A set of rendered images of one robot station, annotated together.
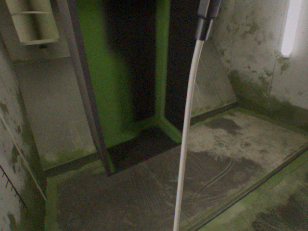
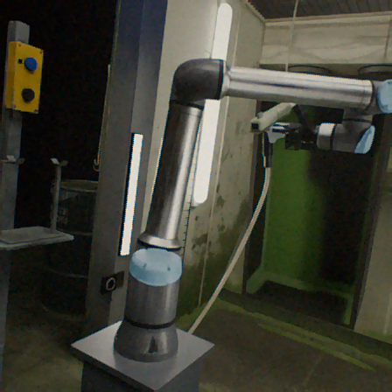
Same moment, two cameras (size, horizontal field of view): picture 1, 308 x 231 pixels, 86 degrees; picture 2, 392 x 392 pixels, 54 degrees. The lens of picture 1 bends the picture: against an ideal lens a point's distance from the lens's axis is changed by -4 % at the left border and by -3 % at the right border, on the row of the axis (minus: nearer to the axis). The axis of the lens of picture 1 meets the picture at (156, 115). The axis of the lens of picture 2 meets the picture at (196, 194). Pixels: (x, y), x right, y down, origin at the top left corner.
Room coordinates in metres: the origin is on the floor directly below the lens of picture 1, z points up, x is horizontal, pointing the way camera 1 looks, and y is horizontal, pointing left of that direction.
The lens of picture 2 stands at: (-0.63, -1.23, 1.23)
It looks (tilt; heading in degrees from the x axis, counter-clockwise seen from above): 6 degrees down; 57
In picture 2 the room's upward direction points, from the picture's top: 8 degrees clockwise
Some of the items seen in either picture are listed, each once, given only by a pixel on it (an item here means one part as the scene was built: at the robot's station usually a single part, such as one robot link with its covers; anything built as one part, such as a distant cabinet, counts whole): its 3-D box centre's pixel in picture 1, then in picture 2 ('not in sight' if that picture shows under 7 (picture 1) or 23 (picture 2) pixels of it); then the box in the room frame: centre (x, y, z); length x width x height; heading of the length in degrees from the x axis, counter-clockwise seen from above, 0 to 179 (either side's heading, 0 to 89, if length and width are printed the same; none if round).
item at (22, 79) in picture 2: not in sight; (24, 79); (-0.39, 0.50, 1.42); 0.12 x 0.06 x 0.26; 26
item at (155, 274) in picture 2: not in sight; (153, 283); (-0.10, -0.27, 0.83); 0.17 x 0.15 x 0.18; 63
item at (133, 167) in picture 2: not in sight; (129, 195); (0.16, 0.56, 0.96); 0.06 x 0.02 x 0.63; 26
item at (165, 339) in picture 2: not in sight; (148, 328); (-0.11, -0.28, 0.69); 0.19 x 0.19 x 0.10
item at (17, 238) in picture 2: not in sight; (31, 197); (-0.34, 0.41, 0.95); 0.26 x 0.15 x 0.32; 26
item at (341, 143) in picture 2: not in sight; (352, 137); (0.51, -0.41, 1.34); 0.12 x 0.09 x 0.10; 117
